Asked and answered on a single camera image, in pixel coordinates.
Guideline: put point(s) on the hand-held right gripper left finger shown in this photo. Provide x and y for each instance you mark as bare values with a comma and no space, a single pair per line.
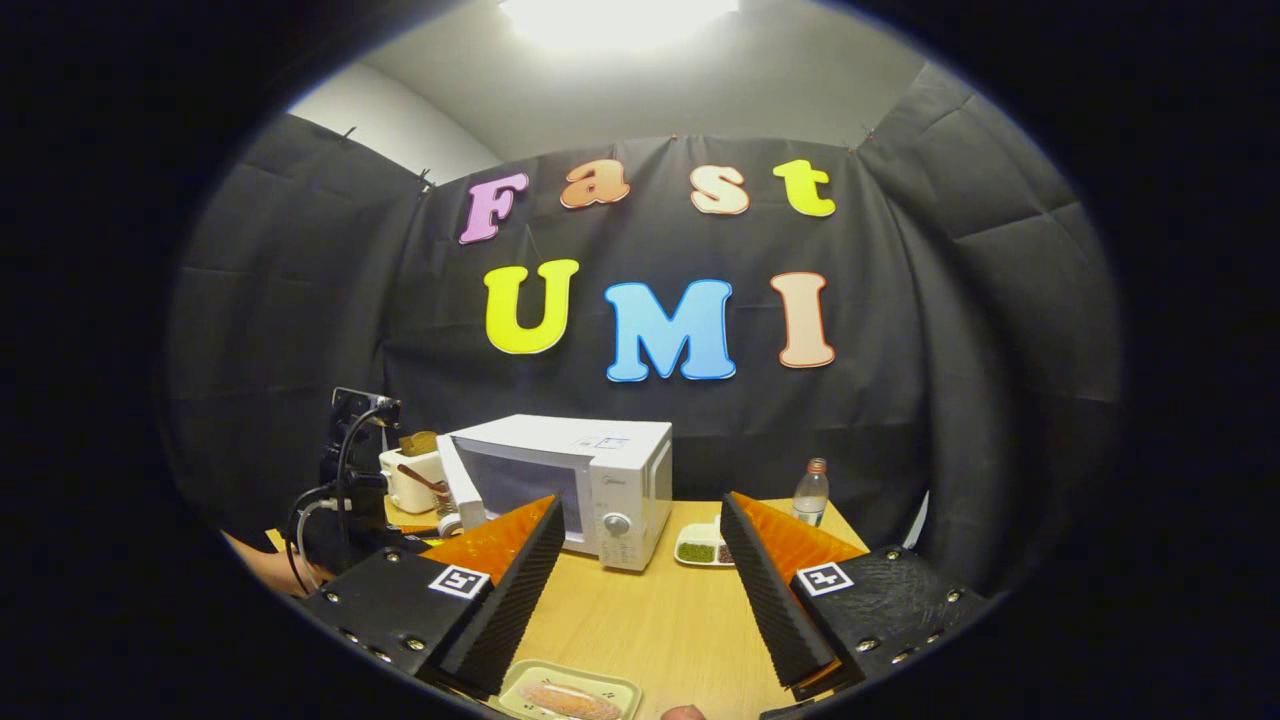
520,590

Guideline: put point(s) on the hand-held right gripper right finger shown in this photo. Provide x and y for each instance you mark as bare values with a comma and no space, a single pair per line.
765,590

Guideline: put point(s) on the pale rectangular food plate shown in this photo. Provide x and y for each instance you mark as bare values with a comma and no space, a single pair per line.
520,700

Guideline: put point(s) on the orange breaded food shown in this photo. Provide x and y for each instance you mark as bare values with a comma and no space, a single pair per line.
570,703

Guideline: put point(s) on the white microwave oven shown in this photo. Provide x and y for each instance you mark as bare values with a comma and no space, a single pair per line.
620,470

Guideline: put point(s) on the brown bread slice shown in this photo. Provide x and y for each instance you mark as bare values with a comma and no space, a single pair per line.
418,444

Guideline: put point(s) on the white toaster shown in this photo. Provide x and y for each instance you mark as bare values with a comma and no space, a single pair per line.
410,485

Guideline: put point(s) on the white divided dish of beans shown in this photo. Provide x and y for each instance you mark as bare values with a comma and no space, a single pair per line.
697,552

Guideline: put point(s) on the clear plastic water bottle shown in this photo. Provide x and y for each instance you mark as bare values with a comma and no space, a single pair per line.
811,500

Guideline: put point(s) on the ceiling light panel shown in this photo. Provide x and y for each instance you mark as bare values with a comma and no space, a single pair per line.
615,20

